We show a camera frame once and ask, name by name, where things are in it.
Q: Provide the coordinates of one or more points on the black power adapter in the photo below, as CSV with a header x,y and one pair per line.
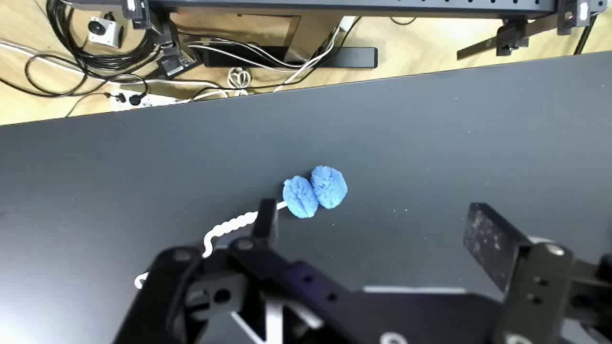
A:
x,y
176,66

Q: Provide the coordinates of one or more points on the small white camera box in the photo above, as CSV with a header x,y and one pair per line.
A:
x,y
103,32

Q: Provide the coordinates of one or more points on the black metal bracket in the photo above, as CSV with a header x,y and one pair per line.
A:
x,y
509,37

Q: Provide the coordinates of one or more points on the black metal frame beam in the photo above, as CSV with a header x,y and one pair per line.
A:
x,y
356,7

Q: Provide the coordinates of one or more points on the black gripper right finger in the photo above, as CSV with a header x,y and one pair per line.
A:
x,y
503,255

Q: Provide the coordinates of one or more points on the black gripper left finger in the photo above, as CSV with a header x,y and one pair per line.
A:
x,y
266,221

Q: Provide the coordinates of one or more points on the black flat stand base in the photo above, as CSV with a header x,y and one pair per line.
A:
x,y
354,58

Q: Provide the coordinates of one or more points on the white power strip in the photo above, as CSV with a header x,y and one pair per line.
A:
x,y
155,100

